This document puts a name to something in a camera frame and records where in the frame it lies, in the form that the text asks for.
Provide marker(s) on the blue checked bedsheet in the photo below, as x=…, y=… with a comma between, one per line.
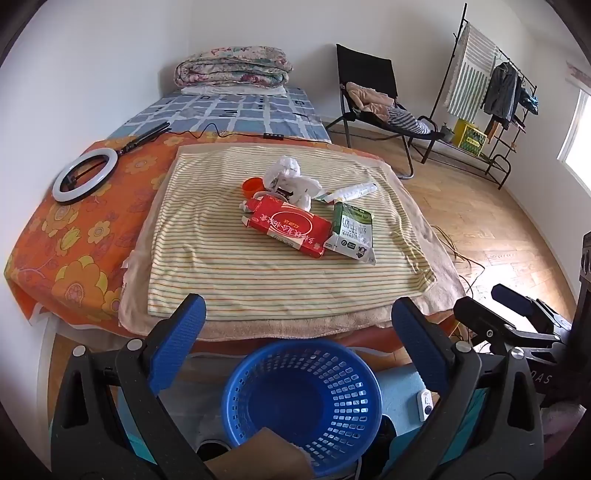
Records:
x=231, y=113

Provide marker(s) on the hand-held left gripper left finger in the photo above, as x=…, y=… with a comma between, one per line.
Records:
x=178, y=341

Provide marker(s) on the green striped hanging rug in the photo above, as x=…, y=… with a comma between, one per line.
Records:
x=471, y=74

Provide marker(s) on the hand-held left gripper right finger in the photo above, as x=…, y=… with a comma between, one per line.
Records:
x=418, y=341

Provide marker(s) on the white pillow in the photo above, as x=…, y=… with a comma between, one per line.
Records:
x=231, y=90

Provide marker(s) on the beige towel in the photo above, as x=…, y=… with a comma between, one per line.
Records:
x=286, y=327

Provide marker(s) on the brown cardboard piece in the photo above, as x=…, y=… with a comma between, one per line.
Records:
x=258, y=457

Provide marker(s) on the striped grey garment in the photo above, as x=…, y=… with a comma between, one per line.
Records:
x=408, y=121

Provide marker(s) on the blue garment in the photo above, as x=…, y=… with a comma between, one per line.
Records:
x=530, y=101

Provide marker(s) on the orange plastic cup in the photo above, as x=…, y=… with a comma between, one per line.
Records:
x=253, y=185

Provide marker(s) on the red cardboard box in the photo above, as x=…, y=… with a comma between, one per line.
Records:
x=286, y=226

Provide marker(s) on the dark grey jacket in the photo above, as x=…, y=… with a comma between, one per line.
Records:
x=501, y=92

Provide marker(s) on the white squeezed tube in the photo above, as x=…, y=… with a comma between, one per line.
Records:
x=351, y=190

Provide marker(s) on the black clothes rack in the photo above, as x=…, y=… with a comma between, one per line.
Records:
x=496, y=161

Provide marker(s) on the black folding chair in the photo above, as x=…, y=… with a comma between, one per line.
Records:
x=364, y=64

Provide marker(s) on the window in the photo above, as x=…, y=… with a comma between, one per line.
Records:
x=577, y=134

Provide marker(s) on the yellow plastic crate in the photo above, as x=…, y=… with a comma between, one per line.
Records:
x=471, y=136

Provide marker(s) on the white bed frame leg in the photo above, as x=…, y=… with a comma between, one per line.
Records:
x=46, y=360

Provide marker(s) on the beige clothes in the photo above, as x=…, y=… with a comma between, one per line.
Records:
x=369, y=97

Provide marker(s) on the white plastic bag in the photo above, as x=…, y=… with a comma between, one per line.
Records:
x=300, y=184

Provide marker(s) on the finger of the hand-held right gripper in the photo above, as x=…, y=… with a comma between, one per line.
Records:
x=489, y=323
x=512, y=297

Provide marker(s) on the blue plastic basket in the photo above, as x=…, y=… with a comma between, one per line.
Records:
x=277, y=406

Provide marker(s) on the folded floral quilt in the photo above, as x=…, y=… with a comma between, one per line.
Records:
x=231, y=64

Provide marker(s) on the orange floral blanket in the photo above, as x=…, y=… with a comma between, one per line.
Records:
x=83, y=240

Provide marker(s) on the small white paper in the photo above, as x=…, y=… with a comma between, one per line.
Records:
x=245, y=206

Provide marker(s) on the green white milk carton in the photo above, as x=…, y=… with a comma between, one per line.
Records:
x=353, y=230

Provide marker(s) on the white remote device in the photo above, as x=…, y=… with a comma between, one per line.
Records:
x=425, y=404

